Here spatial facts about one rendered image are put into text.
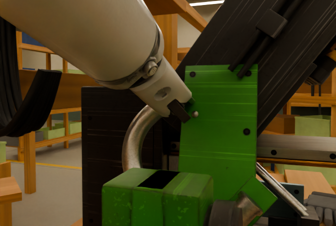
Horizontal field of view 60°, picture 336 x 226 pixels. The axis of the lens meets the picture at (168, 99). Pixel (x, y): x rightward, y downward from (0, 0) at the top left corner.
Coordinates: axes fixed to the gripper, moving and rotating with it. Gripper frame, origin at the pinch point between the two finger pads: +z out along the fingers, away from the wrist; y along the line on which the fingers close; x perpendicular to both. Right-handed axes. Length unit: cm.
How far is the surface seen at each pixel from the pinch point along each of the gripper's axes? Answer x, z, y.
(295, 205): -4.4, 19.2, -24.4
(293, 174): -16, 86, -23
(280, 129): -67, 310, 11
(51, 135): 231, 437, 288
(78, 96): 18.9, 24.4, 27.5
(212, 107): -4.0, 2.8, -5.1
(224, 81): -8.1, 2.6, -3.3
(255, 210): 0.9, -0.3, -19.8
